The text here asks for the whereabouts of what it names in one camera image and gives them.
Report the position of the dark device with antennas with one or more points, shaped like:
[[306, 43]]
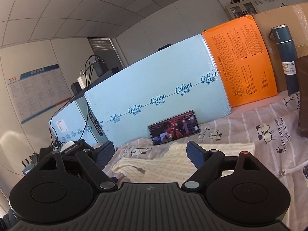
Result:
[[28, 167]]

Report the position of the small black box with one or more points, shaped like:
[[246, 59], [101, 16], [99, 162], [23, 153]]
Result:
[[77, 88]]

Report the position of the white thread spool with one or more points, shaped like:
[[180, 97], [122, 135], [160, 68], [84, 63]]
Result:
[[81, 81]]

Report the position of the orange printed box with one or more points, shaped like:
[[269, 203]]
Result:
[[240, 62]]

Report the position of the cream knitted sweater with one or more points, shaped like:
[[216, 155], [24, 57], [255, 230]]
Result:
[[168, 163]]

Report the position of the blue thermos bottle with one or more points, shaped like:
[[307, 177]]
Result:
[[287, 60]]

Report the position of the brown leather pants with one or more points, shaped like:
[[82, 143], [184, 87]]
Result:
[[303, 96]]

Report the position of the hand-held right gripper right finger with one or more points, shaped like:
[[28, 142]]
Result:
[[195, 154]]

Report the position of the black smartphone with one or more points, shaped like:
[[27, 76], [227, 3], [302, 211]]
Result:
[[174, 127]]

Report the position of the brown cardboard box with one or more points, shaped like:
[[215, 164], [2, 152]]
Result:
[[267, 26]]

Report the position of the small black object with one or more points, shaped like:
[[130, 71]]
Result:
[[164, 47]]

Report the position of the black power adapter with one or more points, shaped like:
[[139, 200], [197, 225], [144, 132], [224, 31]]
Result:
[[99, 66]]

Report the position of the small light blue carton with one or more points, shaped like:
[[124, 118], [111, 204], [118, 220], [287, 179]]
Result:
[[69, 122]]

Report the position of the large light blue carton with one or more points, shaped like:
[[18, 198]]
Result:
[[156, 77]]

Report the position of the cartoon printed bedsheet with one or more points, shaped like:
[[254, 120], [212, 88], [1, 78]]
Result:
[[240, 130]]

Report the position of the wall poster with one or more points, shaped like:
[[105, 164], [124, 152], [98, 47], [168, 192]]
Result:
[[36, 93]]

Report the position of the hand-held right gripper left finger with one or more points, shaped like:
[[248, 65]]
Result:
[[105, 154]]

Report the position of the grey slatted door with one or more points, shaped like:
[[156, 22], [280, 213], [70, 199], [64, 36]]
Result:
[[102, 50]]

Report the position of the flat black device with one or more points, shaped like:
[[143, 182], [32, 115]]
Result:
[[113, 73]]

